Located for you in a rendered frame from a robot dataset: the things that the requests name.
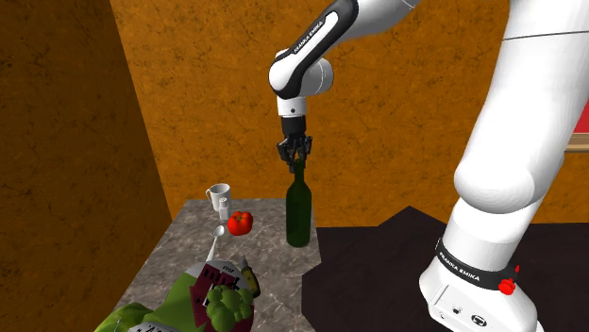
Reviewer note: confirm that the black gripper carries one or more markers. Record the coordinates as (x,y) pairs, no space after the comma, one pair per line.
(293,126)

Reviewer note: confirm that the dark green wine bottle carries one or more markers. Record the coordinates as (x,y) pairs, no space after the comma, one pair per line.
(298,211)

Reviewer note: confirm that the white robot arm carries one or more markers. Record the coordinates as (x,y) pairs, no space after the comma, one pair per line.
(520,138)

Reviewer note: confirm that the white mug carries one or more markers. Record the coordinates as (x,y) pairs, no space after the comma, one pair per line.
(219,191)

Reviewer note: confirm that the red tomato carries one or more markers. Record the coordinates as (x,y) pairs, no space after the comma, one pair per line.
(240,223)

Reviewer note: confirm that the white salt shaker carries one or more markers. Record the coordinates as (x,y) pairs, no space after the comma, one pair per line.
(224,209)

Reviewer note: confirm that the silver spoon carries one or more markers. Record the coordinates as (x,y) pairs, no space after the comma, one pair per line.
(218,232)

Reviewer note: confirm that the olive oil bottle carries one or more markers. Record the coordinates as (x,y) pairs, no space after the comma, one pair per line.
(249,279)

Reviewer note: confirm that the dark red printed box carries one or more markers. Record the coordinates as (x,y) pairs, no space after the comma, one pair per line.
(216,280)

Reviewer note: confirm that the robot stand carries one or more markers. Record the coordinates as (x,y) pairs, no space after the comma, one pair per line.
(368,285)

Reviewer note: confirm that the green crumpled bag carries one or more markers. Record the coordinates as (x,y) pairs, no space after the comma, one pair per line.
(172,305)

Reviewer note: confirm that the red wall picture wooden frame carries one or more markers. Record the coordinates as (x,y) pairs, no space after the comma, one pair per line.
(580,131)

